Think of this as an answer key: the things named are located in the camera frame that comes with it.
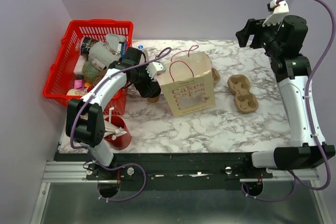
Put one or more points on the pink and beige paper bag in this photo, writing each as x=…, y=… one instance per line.
x=187, y=83

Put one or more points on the brown paper coffee cup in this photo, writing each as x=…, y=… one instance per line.
x=153, y=100

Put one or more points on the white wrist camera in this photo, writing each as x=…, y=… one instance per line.
x=154, y=69
x=278, y=10

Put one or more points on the grey cloth pouch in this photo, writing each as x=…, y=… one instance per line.
x=103, y=53

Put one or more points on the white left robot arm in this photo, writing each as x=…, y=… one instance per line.
x=85, y=122

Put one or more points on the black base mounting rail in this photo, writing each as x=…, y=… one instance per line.
x=179, y=171

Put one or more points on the clear plastic water bottle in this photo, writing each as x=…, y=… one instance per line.
x=144, y=52

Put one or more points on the dark printed can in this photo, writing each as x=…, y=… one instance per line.
x=86, y=44

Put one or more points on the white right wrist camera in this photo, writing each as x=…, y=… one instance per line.
x=278, y=10

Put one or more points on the red plastic shopping basket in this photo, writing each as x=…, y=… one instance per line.
x=61, y=75

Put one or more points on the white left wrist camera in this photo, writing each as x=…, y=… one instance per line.
x=154, y=69

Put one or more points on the pink small packet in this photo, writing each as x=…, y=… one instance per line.
x=79, y=84

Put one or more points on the aluminium frame rail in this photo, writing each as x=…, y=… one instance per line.
x=76, y=172

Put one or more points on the red cylindrical straw holder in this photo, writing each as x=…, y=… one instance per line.
x=121, y=142

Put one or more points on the blue book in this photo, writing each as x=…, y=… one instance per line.
x=123, y=48

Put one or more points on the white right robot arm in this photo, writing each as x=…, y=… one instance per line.
x=282, y=44

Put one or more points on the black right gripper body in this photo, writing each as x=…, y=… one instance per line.
x=264, y=36

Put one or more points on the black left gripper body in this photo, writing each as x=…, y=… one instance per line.
x=141, y=80

